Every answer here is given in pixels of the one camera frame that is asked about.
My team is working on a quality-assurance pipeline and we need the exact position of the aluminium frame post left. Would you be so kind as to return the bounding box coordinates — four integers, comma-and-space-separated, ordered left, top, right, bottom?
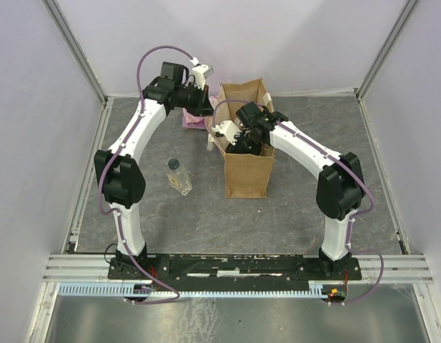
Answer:
41, 0, 107, 103

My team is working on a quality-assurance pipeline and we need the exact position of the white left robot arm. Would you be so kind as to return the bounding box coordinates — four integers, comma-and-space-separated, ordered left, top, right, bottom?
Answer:
94, 59, 213, 279

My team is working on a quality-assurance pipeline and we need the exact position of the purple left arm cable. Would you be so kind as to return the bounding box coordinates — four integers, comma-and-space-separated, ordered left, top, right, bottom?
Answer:
97, 45, 199, 304

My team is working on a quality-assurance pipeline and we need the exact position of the aluminium frame post right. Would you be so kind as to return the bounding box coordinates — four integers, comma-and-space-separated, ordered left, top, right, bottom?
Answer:
355, 0, 420, 102

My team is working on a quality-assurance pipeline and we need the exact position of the aluminium frame post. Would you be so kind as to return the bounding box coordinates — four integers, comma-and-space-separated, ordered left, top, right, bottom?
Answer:
41, 0, 107, 103
355, 0, 420, 102

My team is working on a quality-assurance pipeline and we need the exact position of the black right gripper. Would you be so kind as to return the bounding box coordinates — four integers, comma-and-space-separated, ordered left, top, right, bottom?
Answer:
225, 129, 264, 171

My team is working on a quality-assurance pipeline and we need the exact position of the aluminium frame rail front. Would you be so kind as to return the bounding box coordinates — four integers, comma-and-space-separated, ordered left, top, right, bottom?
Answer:
43, 254, 434, 284

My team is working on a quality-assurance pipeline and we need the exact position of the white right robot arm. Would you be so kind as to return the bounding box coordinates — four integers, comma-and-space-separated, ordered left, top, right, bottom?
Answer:
227, 101, 365, 279

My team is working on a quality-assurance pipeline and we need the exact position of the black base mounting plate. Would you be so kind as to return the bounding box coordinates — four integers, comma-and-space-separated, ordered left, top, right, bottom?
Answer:
107, 252, 362, 290

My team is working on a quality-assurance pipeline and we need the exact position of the square glass bottle yellow label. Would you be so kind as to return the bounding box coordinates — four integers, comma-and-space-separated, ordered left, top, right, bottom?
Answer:
165, 158, 192, 196

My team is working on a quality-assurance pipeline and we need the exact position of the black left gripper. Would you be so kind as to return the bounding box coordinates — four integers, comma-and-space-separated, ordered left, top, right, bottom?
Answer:
174, 81, 215, 118

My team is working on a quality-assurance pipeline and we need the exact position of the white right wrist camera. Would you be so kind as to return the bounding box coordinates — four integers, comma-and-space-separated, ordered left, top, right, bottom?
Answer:
212, 120, 242, 145

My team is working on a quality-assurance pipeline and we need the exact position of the light blue cable duct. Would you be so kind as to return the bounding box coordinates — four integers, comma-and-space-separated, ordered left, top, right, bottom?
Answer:
59, 282, 346, 299

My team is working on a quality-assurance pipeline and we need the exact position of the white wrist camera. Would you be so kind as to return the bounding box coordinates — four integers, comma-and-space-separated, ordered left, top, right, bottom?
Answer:
212, 120, 242, 145
190, 57, 214, 90

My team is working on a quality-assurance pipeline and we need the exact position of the pink printed tissue pack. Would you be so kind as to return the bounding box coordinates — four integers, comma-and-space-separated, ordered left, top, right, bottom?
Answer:
182, 109, 212, 131

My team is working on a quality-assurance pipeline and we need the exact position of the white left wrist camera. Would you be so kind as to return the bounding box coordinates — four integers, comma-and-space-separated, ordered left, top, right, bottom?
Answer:
190, 57, 214, 90

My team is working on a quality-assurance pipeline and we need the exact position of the beige canvas tote bag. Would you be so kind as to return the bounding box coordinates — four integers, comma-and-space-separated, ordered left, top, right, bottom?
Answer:
206, 78, 274, 199

